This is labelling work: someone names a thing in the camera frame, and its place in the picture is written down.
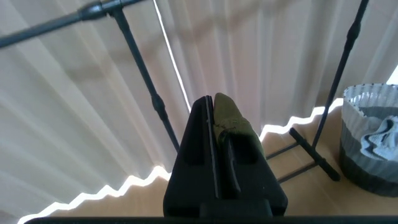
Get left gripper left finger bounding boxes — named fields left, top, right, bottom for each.
left=162, top=95, right=220, bottom=218

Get white laundry basket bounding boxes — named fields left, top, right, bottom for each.
left=338, top=83, right=398, bottom=198

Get black clothes rack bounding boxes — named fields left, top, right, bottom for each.
left=0, top=0, right=371, bottom=183

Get pale grey garment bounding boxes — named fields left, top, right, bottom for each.
left=360, top=115, right=398, bottom=162

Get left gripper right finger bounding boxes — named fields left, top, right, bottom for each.
left=214, top=134, right=289, bottom=218

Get beige curtain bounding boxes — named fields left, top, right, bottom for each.
left=0, top=0, right=398, bottom=224

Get green printed shirt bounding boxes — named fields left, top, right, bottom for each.
left=212, top=92, right=266, bottom=158

